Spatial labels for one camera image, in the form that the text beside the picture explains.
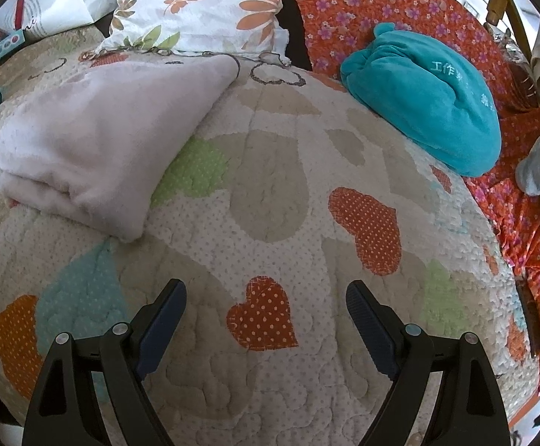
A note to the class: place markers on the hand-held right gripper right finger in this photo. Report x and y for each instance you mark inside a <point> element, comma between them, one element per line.
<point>367,325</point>

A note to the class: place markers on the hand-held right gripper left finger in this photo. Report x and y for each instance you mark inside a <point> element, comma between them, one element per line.
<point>160,334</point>

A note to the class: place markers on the wooden bed frame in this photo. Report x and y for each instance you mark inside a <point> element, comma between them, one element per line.
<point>498,0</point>

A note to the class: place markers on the teal fleece cloth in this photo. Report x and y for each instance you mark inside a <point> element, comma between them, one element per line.
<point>428,102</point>

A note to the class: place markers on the white floral pillow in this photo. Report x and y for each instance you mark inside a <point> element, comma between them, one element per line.
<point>195,4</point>

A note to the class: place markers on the heart patterned quilt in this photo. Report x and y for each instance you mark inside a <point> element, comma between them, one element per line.
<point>274,172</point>

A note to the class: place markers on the pale pink fleece cloth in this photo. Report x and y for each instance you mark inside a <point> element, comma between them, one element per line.
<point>88,148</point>

